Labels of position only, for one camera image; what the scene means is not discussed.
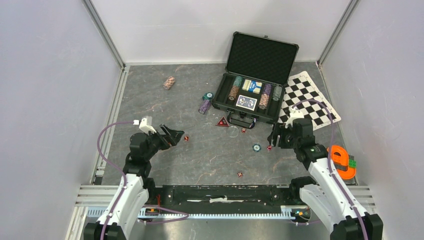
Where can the blue card box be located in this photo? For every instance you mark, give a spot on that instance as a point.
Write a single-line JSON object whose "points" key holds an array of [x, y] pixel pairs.
{"points": [[252, 86]]}

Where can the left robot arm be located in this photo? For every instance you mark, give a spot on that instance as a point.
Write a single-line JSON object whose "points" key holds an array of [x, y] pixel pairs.
{"points": [[136, 187]]}

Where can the pink chip stack in case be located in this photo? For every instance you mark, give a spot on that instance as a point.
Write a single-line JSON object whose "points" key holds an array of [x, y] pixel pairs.
{"points": [[263, 102]]}

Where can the red triangle all-in button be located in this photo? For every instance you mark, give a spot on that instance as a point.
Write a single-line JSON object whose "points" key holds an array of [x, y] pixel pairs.
{"points": [[223, 122]]}

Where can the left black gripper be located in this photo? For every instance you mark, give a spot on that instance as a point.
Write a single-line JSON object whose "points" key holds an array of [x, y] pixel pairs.
{"points": [[170, 140]]}

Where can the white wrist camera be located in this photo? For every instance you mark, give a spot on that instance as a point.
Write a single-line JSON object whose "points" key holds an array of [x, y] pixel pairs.
{"points": [[294, 114], [145, 125]]}

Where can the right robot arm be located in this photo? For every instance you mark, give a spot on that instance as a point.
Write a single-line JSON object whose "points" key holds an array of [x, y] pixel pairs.
{"points": [[323, 190]]}

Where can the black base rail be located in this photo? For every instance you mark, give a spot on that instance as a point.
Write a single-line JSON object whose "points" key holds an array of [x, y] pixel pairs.
{"points": [[227, 199]]}

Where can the single green blue chip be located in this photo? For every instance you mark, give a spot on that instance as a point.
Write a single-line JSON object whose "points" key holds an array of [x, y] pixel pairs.
{"points": [[256, 148]]}

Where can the black poker set case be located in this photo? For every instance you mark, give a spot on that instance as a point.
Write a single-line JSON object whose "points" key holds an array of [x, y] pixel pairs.
{"points": [[261, 59]]}

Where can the green toy block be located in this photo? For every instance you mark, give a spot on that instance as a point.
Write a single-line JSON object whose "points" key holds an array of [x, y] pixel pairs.
{"points": [[352, 164]]}

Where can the purple chip stack in case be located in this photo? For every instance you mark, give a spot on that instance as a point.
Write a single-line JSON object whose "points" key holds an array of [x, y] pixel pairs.
{"points": [[267, 88]]}

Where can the black white checkered mat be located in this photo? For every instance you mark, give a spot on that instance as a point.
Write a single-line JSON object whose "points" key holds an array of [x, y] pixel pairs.
{"points": [[301, 88]]}

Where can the green chip stack in case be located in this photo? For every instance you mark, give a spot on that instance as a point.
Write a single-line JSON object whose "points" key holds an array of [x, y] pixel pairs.
{"points": [[238, 81]]}

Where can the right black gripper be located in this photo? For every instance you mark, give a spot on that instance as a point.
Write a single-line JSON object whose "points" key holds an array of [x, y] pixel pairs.
{"points": [[271, 138]]}

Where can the orange chip stack in case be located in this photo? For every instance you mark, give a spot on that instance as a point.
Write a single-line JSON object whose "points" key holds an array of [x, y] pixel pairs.
{"points": [[233, 92]]}

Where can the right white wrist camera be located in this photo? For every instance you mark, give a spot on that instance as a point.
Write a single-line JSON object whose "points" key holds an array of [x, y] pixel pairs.
{"points": [[294, 114]]}

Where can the clear round dealer button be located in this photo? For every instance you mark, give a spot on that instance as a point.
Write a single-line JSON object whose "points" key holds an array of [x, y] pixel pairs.
{"points": [[233, 131]]}

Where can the purple chip stack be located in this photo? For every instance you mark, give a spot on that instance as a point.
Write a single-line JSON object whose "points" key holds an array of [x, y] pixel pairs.
{"points": [[204, 107], [267, 88]]}

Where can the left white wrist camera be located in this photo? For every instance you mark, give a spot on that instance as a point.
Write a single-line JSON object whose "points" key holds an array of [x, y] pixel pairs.
{"points": [[145, 125]]}

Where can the grey green chip stack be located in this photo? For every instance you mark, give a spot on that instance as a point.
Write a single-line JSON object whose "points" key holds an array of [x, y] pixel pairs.
{"points": [[277, 92]]}

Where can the orange tape dispenser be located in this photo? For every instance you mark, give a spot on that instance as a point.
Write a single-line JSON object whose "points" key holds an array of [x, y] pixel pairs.
{"points": [[340, 158]]}

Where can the blue playing card deck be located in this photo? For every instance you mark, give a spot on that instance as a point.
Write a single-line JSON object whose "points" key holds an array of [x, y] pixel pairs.
{"points": [[246, 102]]}

